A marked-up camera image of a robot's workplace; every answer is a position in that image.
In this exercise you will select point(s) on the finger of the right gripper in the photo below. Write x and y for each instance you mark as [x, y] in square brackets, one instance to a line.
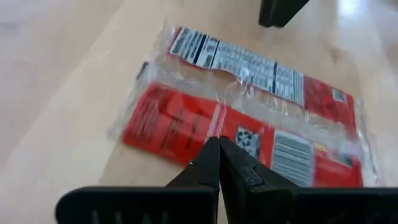
[267, 12]
[286, 11]

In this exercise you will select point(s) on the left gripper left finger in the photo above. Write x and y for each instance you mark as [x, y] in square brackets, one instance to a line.
[140, 205]

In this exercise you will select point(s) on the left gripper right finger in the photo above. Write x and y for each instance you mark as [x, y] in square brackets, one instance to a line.
[311, 207]

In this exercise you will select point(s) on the red popcorn bag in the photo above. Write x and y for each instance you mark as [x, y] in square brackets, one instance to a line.
[186, 124]

